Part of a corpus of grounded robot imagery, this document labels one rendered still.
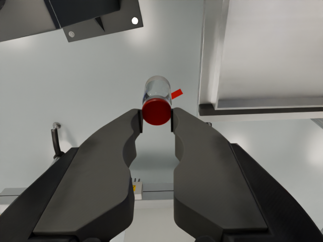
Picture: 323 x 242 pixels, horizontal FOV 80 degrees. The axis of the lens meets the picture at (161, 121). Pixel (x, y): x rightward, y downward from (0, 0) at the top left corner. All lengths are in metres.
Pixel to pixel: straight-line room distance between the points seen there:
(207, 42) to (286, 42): 0.14
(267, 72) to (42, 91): 1.41
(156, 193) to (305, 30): 1.04
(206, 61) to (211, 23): 0.06
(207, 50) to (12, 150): 1.88
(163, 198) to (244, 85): 0.91
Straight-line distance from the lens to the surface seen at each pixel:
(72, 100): 1.52
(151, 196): 1.21
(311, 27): 0.44
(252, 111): 0.44
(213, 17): 0.37
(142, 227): 1.80
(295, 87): 0.47
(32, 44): 1.48
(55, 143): 1.65
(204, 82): 0.40
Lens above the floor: 1.24
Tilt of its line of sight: 58 degrees down
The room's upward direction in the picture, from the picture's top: 180 degrees clockwise
